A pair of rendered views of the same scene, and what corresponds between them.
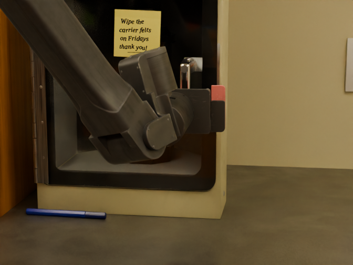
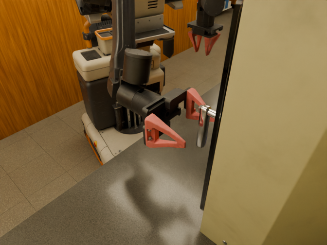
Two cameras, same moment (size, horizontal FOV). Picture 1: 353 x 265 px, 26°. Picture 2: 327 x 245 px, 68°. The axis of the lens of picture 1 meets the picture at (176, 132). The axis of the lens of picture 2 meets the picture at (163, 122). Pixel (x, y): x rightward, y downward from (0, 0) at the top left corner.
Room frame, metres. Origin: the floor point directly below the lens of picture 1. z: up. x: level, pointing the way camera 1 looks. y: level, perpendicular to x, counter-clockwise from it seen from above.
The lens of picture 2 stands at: (1.31, -0.33, 1.44)
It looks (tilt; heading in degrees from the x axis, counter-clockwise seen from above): 39 degrees down; 123
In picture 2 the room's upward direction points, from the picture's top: straight up
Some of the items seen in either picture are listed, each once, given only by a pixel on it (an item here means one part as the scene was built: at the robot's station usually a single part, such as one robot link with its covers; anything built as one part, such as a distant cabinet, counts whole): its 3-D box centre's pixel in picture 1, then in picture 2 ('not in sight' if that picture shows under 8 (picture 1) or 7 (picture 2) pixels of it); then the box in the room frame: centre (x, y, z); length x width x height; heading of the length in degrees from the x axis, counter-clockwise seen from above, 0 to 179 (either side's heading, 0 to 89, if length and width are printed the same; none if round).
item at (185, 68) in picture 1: (186, 88); (210, 130); (1.21, -0.02, 1.17); 0.05 x 0.03 x 0.10; 171
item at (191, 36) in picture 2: not in sight; (201, 39); (0.97, 0.43, 1.13); 0.07 x 0.07 x 0.09; 81
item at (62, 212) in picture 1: (65, 213); not in sight; (1.25, 0.19, 0.95); 0.14 x 0.01 x 0.01; 79
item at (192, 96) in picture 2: not in sight; (191, 113); (1.15, 0.03, 1.15); 0.09 x 0.07 x 0.07; 172
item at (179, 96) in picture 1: (173, 113); (154, 107); (1.07, 0.01, 1.15); 0.10 x 0.07 x 0.07; 82
